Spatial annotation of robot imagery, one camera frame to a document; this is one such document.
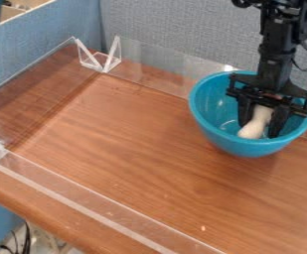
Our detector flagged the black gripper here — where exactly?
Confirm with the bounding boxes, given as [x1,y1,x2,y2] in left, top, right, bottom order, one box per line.
[227,46,307,138]

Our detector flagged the white toy mushroom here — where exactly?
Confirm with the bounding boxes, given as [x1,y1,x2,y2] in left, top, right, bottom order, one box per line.
[237,105,273,139]

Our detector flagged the blue plastic bowl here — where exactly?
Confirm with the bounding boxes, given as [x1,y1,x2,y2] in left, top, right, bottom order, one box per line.
[189,71,307,158]

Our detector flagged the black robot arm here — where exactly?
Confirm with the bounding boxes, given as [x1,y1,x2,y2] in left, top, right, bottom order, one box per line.
[227,0,307,139]

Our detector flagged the clear acrylic barrier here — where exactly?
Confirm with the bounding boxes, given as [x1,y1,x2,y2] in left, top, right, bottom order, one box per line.
[0,35,307,254]

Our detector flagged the wooden shelf box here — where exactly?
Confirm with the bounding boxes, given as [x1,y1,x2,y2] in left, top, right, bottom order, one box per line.
[0,0,57,25]

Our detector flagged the black cables under table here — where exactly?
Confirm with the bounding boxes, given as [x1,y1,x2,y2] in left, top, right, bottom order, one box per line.
[0,220,34,254]

